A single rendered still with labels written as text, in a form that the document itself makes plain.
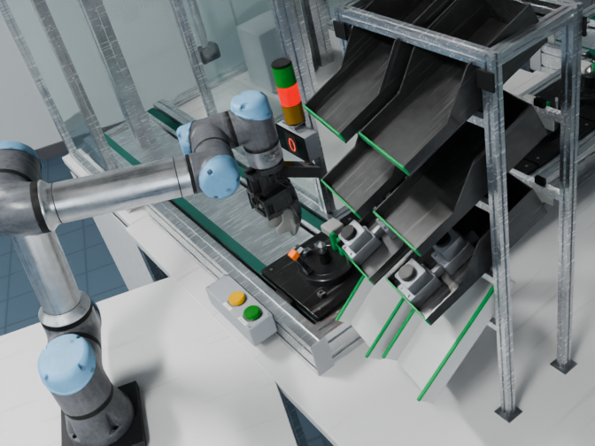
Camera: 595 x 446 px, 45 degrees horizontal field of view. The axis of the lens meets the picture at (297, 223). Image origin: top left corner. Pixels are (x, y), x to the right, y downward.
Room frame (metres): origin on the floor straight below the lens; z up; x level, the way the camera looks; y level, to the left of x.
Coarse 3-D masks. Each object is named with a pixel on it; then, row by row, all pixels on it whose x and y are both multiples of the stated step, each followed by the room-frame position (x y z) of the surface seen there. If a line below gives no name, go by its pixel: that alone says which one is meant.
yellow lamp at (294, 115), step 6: (300, 102) 1.53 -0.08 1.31; (282, 108) 1.53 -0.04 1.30; (288, 108) 1.52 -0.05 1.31; (294, 108) 1.52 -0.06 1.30; (300, 108) 1.52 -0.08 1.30; (288, 114) 1.52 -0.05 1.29; (294, 114) 1.52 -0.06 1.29; (300, 114) 1.52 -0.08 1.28; (288, 120) 1.52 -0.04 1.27; (294, 120) 1.52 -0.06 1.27; (300, 120) 1.52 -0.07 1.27
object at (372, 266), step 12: (372, 216) 1.13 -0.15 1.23; (372, 228) 1.11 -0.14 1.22; (384, 240) 1.06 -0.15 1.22; (396, 240) 1.05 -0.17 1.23; (384, 252) 1.04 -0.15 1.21; (396, 252) 1.00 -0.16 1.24; (372, 264) 1.03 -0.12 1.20; (384, 264) 0.99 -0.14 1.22; (396, 264) 1.00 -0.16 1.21; (372, 276) 0.98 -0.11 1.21
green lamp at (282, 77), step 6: (288, 66) 1.52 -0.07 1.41; (276, 72) 1.52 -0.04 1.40; (282, 72) 1.52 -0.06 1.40; (288, 72) 1.52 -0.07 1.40; (294, 72) 1.53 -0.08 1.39; (276, 78) 1.53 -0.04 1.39; (282, 78) 1.52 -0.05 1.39; (288, 78) 1.52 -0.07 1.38; (294, 78) 1.53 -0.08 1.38; (276, 84) 1.53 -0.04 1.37; (282, 84) 1.52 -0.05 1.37; (288, 84) 1.52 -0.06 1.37; (294, 84) 1.52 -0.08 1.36
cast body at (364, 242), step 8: (352, 224) 1.08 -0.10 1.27; (344, 232) 1.06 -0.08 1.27; (352, 232) 1.05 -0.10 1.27; (360, 232) 1.05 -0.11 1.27; (368, 232) 1.07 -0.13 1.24; (376, 232) 1.07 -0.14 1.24; (384, 232) 1.08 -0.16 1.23; (344, 240) 1.06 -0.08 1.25; (352, 240) 1.04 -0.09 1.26; (360, 240) 1.05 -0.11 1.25; (368, 240) 1.05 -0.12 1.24; (376, 240) 1.05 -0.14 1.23; (344, 248) 1.07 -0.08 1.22; (352, 248) 1.04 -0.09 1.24; (360, 248) 1.04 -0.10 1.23; (368, 248) 1.05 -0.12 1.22; (376, 248) 1.05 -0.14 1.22; (352, 256) 1.04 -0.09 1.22; (360, 256) 1.04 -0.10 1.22; (368, 256) 1.05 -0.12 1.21; (360, 264) 1.04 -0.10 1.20
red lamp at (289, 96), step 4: (296, 84) 1.53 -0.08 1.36; (280, 88) 1.53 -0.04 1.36; (284, 88) 1.52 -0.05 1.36; (288, 88) 1.52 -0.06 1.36; (292, 88) 1.52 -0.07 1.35; (296, 88) 1.52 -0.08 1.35; (280, 92) 1.53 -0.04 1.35; (284, 92) 1.52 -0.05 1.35; (288, 92) 1.52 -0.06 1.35; (292, 92) 1.52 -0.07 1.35; (296, 92) 1.52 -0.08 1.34; (280, 96) 1.53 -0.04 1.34; (284, 96) 1.52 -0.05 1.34; (288, 96) 1.52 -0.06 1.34; (292, 96) 1.52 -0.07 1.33; (296, 96) 1.52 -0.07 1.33; (280, 100) 1.54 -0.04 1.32; (284, 100) 1.52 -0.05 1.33; (288, 100) 1.52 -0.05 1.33; (292, 100) 1.52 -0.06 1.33; (296, 100) 1.52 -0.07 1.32; (300, 100) 1.53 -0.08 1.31; (284, 104) 1.52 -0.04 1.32; (288, 104) 1.52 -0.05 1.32; (292, 104) 1.52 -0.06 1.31; (296, 104) 1.52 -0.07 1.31
